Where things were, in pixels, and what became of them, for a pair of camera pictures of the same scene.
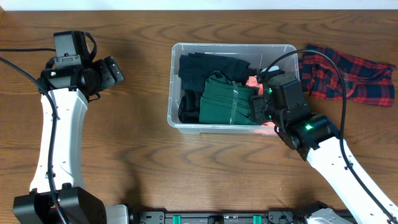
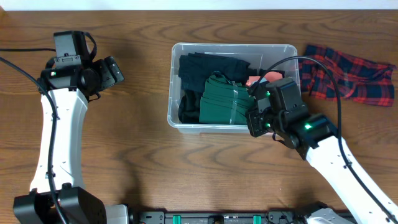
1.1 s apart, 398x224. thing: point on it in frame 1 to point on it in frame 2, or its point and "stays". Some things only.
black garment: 189,107 stays
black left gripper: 107,79 stays
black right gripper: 259,104 to 255,116
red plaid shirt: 363,80 stays
